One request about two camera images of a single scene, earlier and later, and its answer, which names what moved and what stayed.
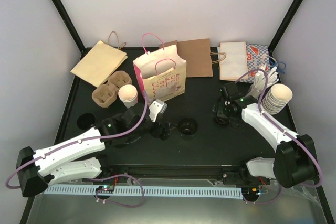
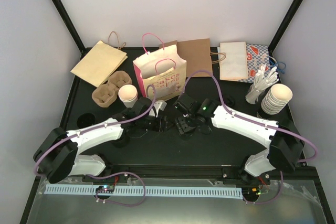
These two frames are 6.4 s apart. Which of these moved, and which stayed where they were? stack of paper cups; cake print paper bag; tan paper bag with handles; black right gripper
Moved: black right gripper
Stayed: stack of paper cups; cake print paper bag; tan paper bag with handles
